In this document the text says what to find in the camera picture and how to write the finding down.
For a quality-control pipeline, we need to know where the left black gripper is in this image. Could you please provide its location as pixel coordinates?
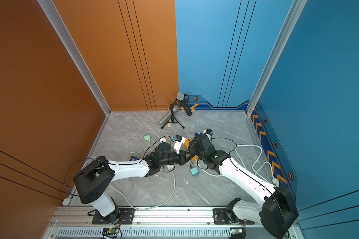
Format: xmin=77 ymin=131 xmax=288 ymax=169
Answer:
xmin=159 ymin=150 xmax=195 ymax=168

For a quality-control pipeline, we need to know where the teal charger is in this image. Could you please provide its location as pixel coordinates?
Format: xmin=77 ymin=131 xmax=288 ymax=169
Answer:
xmin=190 ymin=167 xmax=199 ymax=177

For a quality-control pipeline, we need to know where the white usb cable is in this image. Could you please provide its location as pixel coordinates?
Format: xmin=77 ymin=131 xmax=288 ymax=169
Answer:
xmin=137 ymin=140 xmax=153 ymax=154

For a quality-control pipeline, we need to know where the yellow power strip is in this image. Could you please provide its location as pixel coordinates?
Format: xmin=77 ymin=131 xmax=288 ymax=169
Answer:
xmin=184 ymin=138 xmax=191 ymax=149

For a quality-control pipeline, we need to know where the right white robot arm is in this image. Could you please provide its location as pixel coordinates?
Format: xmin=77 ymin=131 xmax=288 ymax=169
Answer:
xmin=187 ymin=134 xmax=299 ymax=239

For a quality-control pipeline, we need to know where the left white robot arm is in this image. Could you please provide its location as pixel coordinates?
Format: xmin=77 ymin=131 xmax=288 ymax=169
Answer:
xmin=73 ymin=142 xmax=194 ymax=223

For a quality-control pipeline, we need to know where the black tripod stand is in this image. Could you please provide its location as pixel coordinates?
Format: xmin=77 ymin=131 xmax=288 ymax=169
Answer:
xmin=159 ymin=103 xmax=185 ymax=129

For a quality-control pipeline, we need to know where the white strip power cable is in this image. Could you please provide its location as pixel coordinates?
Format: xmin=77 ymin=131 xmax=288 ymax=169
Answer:
xmin=62 ymin=167 xmax=177 ymax=210

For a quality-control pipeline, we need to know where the yellow strip white cable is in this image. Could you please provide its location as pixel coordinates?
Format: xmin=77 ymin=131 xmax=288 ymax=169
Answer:
xmin=201 ymin=144 xmax=280 ymax=187

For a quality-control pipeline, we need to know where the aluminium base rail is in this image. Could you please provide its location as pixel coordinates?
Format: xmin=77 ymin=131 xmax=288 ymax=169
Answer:
xmin=41 ymin=205 xmax=303 ymax=239

